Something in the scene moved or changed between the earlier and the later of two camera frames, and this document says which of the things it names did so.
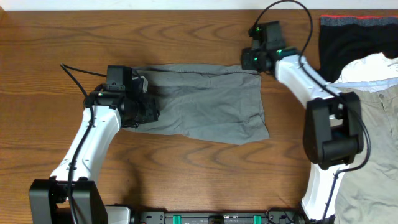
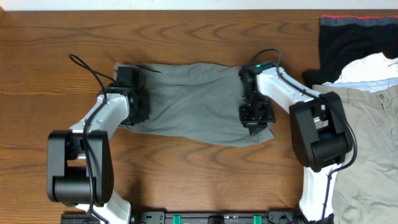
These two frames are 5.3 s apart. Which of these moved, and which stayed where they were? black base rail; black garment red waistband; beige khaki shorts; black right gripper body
Moved: black right gripper body
Stayed: beige khaki shorts; black base rail; black garment red waistband
